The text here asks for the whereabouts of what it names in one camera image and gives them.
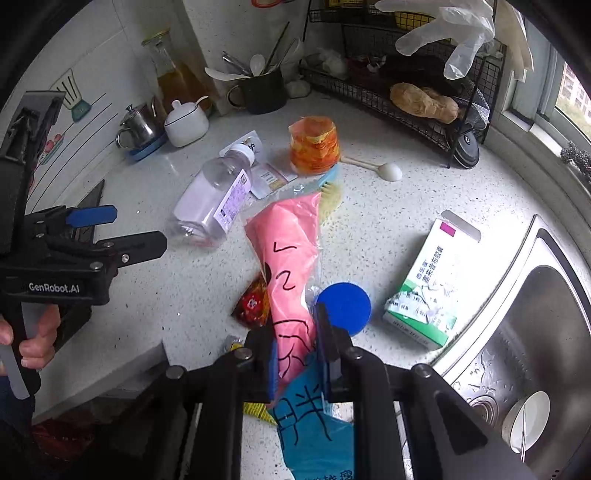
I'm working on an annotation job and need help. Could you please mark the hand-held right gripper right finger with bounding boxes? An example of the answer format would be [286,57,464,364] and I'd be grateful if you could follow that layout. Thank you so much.
[314,302,536,480]

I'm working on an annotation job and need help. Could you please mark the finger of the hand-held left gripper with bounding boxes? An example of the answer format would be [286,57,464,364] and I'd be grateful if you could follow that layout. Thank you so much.
[44,230,168,273]
[25,204,119,241]

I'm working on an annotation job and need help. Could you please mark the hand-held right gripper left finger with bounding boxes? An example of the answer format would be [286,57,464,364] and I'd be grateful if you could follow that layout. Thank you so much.
[111,325,280,480]

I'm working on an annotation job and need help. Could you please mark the pink and blue plastic bag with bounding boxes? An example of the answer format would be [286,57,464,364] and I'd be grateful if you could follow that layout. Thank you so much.
[245,191,357,480]

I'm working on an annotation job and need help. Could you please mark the blue scrubbing brush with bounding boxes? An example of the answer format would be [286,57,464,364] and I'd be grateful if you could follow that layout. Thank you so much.
[293,166,345,223]

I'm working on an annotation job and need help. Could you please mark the yellow foil wrapper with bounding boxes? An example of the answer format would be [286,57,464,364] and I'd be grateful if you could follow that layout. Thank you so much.
[224,336,278,426]

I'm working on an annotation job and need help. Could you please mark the blue round lid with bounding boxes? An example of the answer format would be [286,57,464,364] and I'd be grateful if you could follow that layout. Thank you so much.
[315,281,373,337]

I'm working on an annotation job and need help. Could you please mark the red candy wrapper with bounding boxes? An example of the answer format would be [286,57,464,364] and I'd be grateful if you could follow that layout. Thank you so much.
[231,274,271,329]

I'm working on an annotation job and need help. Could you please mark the blue coaster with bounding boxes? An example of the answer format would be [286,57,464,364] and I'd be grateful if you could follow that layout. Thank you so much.
[125,134,170,162]

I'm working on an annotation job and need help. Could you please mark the clear plastic bottle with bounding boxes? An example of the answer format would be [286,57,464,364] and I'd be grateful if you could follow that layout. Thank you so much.
[166,144,257,251]

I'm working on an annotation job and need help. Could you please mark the stainless steel teapot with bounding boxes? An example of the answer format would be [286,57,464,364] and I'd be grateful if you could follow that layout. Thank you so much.
[115,95,167,150]

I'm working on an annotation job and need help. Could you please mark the white sugar pot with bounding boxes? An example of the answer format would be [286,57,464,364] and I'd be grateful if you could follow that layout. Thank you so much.
[164,95,210,148]

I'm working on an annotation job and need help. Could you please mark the white and green medicine box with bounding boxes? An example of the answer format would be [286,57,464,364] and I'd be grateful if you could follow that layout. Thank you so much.
[382,210,482,350]

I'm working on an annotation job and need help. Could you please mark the white sachet with pale label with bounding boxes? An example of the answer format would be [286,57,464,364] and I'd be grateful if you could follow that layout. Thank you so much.
[250,162,299,200]

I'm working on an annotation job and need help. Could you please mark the glass oil bottle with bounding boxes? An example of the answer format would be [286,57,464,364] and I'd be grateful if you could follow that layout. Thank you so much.
[141,28,214,117]

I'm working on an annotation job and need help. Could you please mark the white rice spoon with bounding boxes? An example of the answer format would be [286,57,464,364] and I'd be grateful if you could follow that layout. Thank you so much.
[204,54,267,82]

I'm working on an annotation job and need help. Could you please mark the white plastic spoon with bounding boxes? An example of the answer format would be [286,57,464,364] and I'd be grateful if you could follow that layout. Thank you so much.
[339,156,403,182]

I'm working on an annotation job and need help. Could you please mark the black enamel mug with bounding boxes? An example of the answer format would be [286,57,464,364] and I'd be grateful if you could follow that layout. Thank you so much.
[226,69,288,116]

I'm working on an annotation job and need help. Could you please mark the orange plastic wrapper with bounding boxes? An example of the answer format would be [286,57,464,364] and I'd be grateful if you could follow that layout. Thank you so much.
[288,116,341,175]

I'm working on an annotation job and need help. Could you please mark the white bowl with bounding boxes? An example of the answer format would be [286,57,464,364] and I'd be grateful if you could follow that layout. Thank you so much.
[502,391,551,453]

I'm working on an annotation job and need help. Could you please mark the metal tongs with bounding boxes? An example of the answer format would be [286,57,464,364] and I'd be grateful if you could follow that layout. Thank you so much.
[222,51,253,75]

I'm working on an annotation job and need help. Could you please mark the stainless steel sink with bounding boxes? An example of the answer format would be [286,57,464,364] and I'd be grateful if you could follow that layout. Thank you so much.
[433,213,591,480]

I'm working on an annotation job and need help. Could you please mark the dark mug with utensils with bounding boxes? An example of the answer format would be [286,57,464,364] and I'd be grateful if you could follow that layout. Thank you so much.
[181,0,315,117]

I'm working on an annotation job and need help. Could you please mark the dark chopsticks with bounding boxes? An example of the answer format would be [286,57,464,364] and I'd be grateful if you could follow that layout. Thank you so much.
[264,21,292,75]

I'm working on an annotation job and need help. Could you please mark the black round pot lid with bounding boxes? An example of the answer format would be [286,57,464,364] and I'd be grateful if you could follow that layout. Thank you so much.
[451,121,481,169]

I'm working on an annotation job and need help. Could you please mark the ginger root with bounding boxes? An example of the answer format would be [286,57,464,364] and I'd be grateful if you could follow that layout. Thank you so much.
[390,82,461,124]

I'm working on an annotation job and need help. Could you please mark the silver mesh bag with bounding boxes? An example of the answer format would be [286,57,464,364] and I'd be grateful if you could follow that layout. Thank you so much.
[461,88,491,131]

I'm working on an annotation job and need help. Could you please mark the dark dried plant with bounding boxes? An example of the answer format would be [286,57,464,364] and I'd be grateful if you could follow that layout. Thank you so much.
[560,140,591,182]

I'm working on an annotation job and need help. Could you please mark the clear disposable glove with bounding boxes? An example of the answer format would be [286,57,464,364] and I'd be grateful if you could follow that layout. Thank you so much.
[375,0,496,80]

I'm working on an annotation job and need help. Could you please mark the window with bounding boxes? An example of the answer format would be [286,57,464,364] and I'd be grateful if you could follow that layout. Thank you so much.
[536,44,591,141]

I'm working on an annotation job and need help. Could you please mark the kitchen wall sticker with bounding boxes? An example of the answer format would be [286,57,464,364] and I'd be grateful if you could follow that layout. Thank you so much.
[48,68,93,123]

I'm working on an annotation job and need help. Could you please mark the black wire rack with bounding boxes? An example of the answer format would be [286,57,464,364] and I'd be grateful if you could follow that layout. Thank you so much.
[299,0,509,169]

